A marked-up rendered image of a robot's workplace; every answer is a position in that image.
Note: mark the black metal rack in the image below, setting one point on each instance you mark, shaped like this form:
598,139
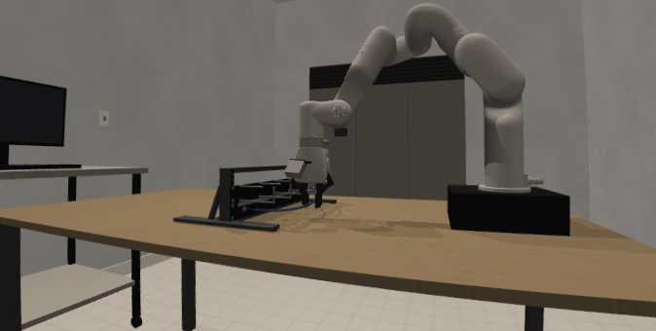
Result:
233,201

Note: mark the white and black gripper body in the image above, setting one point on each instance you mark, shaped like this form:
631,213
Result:
316,172

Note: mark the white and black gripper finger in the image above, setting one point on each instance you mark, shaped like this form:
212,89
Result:
303,188
320,188

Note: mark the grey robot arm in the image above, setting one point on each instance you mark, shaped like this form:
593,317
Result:
500,78

